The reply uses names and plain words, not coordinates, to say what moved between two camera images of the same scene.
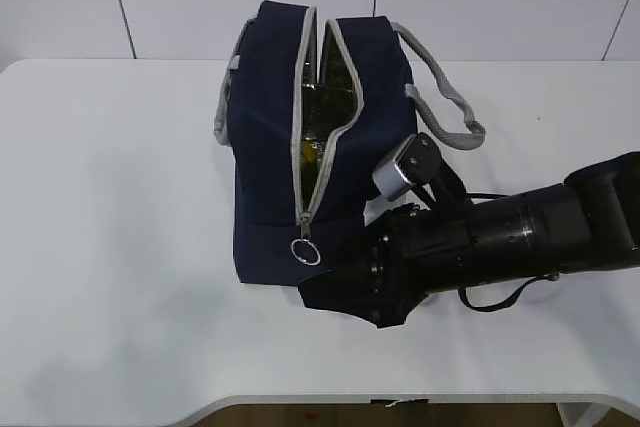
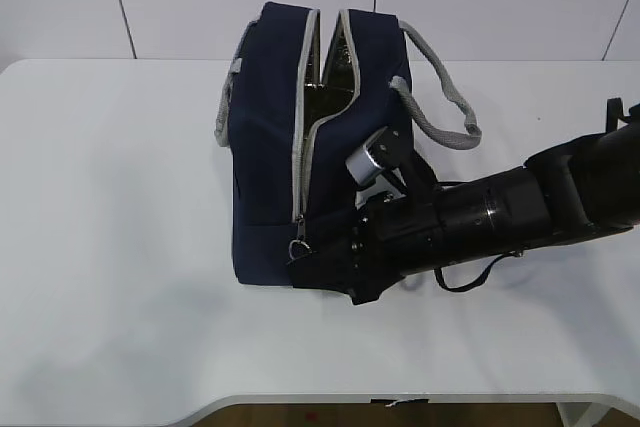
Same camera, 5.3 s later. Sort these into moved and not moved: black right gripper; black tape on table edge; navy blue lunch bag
Moved: black right gripper
Not moved: navy blue lunch bag; black tape on table edge
